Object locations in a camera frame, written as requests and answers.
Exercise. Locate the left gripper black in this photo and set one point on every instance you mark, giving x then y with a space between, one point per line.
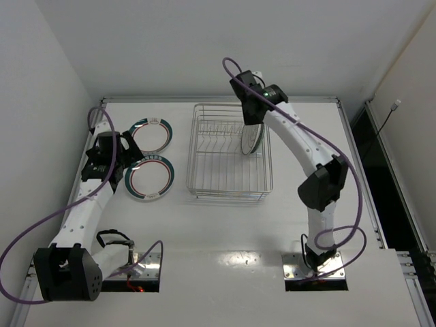
127 150

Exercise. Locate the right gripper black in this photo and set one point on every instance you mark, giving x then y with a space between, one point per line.
253 116

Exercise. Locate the white plate with grey rim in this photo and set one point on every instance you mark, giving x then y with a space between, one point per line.
249 139

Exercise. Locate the green red rimmed plate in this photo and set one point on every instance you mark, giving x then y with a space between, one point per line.
150 178
152 135

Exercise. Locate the small blue patterned plate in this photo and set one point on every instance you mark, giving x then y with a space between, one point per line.
261 135

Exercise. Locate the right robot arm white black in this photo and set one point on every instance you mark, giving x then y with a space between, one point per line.
325 171

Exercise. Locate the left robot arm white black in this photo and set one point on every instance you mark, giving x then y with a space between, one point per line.
67 270

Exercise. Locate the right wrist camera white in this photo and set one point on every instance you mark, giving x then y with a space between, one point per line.
257 74

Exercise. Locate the metal wire dish rack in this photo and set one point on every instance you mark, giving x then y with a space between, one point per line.
216 166

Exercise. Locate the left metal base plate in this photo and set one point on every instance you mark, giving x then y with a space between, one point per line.
147 269

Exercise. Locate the metal base plate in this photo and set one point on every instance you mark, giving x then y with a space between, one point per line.
147 269
295 269

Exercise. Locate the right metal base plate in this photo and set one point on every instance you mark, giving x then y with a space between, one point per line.
295 269

